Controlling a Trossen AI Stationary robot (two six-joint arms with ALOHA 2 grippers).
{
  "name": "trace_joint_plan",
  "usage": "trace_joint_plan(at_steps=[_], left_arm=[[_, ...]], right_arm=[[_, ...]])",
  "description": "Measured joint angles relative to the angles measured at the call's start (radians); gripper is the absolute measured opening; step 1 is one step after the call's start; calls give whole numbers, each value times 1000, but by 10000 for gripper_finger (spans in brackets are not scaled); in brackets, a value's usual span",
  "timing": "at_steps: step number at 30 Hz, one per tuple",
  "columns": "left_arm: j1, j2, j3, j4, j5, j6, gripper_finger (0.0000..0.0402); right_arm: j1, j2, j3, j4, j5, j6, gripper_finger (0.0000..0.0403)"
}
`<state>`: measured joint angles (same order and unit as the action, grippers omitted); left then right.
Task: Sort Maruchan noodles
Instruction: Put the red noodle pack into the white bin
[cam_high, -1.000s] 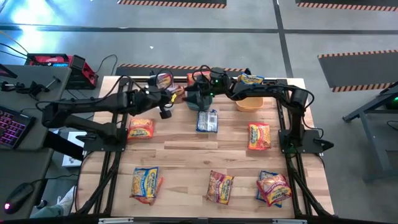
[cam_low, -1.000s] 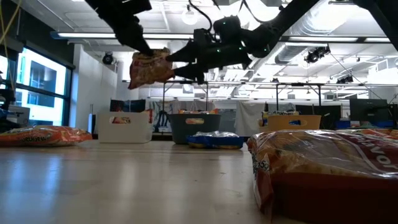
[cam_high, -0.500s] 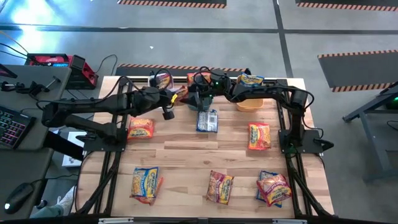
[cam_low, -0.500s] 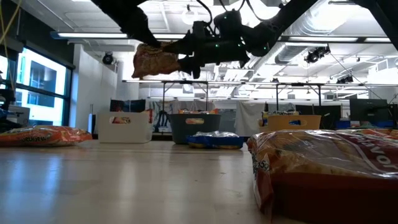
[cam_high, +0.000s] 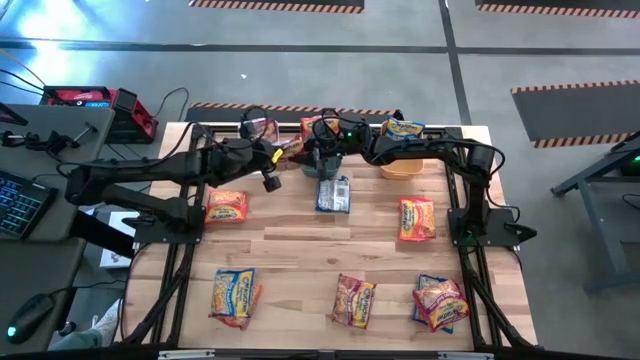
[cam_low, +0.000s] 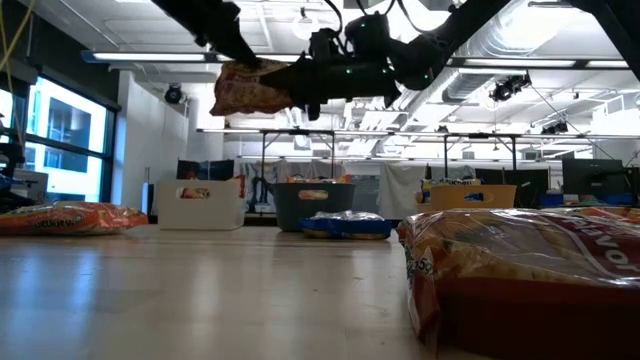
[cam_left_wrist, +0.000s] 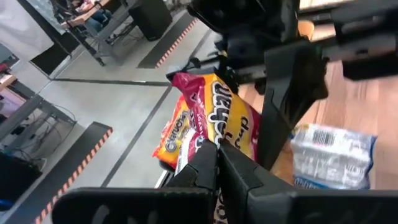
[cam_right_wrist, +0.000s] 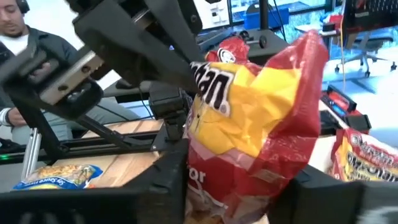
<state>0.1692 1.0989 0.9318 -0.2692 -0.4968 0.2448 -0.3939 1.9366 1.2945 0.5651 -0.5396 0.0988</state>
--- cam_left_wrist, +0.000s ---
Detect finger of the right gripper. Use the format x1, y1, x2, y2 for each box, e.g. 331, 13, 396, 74
219, 52, 267, 94
257, 42, 330, 170

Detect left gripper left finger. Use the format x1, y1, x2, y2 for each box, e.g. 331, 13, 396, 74
166, 141, 218, 190

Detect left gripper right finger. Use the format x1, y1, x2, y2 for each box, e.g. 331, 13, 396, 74
218, 140, 295, 224

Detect orange ramen noodle pack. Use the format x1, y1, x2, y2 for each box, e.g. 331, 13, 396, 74
151, 95, 191, 170

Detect maroon ramen noodle pack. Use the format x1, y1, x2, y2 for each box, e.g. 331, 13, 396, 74
166, 72, 262, 162

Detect blue ramen noodle pack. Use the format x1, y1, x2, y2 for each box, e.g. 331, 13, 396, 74
290, 123, 378, 190

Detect black hazard-striped floor mat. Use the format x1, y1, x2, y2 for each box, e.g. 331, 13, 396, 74
136, 17, 200, 70
0, 121, 113, 224

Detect black cabinet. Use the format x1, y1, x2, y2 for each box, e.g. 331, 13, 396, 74
128, 0, 174, 42

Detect person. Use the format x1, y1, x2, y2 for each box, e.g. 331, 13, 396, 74
70, 0, 113, 34

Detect black floor box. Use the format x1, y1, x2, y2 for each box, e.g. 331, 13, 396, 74
0, 152, 43, 203

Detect grey metal desk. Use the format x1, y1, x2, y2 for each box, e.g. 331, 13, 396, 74
0, 70, 78, 156

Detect white partition panel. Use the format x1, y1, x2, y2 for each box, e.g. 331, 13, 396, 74
0, 0, 55, 62

